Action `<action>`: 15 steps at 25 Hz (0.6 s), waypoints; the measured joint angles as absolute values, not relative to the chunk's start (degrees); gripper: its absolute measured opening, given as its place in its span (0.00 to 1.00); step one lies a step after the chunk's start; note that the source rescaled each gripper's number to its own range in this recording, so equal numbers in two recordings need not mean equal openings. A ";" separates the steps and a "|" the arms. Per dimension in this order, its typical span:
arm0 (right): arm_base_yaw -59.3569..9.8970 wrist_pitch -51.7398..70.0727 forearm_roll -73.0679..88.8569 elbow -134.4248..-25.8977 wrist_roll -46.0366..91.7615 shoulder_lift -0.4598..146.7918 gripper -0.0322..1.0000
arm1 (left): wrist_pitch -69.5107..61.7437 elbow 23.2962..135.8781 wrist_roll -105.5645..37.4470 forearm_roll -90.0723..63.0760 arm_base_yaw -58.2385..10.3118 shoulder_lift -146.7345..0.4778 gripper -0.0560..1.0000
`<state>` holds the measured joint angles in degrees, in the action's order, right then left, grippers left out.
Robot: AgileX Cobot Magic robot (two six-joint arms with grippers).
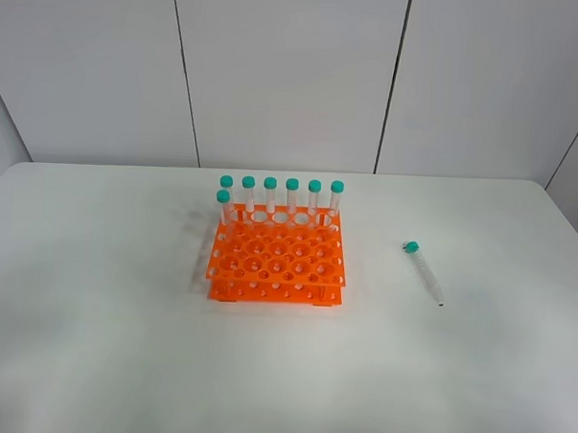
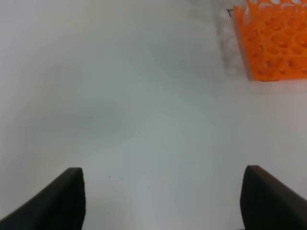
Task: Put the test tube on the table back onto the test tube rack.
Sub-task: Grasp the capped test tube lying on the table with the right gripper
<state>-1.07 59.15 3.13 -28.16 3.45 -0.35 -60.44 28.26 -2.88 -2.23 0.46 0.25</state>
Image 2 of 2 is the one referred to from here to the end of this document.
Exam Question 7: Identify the orange test tube rack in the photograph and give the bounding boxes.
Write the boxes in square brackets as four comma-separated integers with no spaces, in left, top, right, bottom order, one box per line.
[231,0,307,81]

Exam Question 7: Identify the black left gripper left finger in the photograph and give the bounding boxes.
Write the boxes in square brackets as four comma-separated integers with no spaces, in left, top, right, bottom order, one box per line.
[0,168,86,230]

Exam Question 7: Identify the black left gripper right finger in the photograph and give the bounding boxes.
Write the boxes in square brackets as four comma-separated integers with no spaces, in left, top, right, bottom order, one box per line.
[240,165,307,230]

